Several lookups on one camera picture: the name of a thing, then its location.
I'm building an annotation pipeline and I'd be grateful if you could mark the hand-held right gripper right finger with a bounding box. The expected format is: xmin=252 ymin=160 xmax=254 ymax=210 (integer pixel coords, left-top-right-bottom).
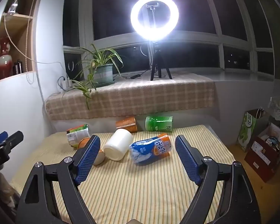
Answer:
xmin=175 ymin=135 xmax=262 ymax=224

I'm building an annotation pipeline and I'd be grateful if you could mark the green and white paper cup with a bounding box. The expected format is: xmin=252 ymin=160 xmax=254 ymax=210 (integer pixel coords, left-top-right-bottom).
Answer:
xmin=66 ymin=124 xmax=91 ymax=147

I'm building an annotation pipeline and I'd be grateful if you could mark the white cable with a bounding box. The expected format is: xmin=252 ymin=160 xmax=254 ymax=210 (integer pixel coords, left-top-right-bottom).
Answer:
xmin=3 ymin=0 xmax=62 ymax=66

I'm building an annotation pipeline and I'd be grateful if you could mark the white plastic cup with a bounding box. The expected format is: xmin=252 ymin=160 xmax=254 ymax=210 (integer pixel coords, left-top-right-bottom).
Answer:
xmin=103 ymin=129 xmax=133 ymax=161

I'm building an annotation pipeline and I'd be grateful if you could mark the green paper bag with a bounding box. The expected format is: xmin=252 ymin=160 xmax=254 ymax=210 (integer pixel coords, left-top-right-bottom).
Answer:
xmin=238 ymin=108 xmax=270 ymax=153

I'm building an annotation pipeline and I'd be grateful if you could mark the striped yellow tablecloth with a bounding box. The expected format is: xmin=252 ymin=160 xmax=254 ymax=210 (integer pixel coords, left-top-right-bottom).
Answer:
xmin=12 ymin=124 xmax=235 ymax=224

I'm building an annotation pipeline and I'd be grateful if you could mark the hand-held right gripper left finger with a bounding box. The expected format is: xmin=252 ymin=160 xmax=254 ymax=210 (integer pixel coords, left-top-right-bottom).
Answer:
xmin=17 ymin=135 xmax=101 ymax=224

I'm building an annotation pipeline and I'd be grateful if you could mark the ring light on black tripod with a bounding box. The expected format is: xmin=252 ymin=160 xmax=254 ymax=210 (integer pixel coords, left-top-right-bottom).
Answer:
xmin=130 ymin=0 xmax=180 ymax=82

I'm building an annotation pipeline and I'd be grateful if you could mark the red cardboard box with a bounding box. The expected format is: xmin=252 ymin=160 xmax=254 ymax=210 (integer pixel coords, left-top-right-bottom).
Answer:
xmin=244 ymin=122 xmax=280 ymax=183

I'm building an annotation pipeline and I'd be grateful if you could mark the green plant pot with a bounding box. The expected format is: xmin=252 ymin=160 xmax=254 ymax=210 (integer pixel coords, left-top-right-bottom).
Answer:
xmin=93 ymin=63 xmax=116 ymax=87

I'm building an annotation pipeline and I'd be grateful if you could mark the wooden wall shelf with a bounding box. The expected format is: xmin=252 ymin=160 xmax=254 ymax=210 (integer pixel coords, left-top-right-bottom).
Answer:
xmin=0 ymin=0 xmax=44 ymax=83

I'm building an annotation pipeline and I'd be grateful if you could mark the black power cable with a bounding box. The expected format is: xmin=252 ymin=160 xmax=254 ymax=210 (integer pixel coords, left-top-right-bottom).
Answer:
xmin=114 ymin=69 xmax=153 ymax=80

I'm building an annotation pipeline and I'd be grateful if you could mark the checkered beige cloth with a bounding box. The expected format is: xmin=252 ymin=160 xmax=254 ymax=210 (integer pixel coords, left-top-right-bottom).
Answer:
xmin=45 ymin=73 xmax=219 ymax=121

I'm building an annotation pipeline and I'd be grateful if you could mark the black bottle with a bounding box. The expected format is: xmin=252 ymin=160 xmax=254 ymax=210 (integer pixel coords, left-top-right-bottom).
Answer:
xmin=13 ymin=59 xmax=23 ymax=75

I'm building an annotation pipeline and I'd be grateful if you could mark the orange and white paper cup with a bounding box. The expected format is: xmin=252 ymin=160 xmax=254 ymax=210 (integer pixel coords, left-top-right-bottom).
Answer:
xmin=78 ymin=137 xmax=105 ymax=165

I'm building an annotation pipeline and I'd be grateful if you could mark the spider plant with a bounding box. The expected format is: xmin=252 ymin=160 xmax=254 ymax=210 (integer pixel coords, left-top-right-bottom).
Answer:
xmin=62 ymin=43 xmax=124 ymax=110

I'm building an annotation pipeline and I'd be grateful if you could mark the red and white vase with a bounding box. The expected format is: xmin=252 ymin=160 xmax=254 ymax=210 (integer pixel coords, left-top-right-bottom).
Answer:
xmin=0 ymin=37 xmax=13 ymax=80

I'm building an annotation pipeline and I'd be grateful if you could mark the blue printed paper cup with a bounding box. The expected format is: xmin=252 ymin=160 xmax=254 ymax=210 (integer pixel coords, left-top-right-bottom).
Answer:
xmin=129 ymin=133 xmax=172 ymax=166

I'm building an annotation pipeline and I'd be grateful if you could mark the white power strip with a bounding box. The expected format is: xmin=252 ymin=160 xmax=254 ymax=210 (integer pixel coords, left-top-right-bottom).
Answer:
xmin=60 ymin=76 xmax=74 ymax=91

